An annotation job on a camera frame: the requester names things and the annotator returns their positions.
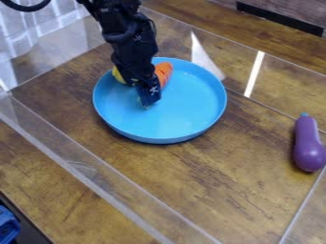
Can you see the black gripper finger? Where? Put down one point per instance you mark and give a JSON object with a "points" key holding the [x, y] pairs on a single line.
{"points": [[129, 76], [149, 90]]}

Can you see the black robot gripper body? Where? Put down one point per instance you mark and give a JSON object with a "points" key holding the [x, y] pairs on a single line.
{"points": [[129, 31]]}

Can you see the orange toy carrot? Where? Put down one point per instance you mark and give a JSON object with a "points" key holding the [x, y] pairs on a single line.
{"points": [[163, 70]]}

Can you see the yellow toy lemon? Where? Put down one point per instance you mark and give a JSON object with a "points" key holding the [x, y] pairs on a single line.
{"points": [[118, 75]]}

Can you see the blue round plate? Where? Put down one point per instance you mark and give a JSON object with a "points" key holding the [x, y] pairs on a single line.
{"points": [[193, 104]]}

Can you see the black bar in background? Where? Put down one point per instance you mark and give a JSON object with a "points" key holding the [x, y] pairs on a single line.
{"points": [[281, 19]]}

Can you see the purple toy eggplant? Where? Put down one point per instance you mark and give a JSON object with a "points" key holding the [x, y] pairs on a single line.
{"points": [[309, 151]]}

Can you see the blue object at corner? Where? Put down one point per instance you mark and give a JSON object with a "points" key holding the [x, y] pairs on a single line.
{"points": [[10, 226]]}

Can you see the clear acrylic enclosure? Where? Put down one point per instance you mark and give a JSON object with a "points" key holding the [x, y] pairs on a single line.
{"points": [[225, 188]]}

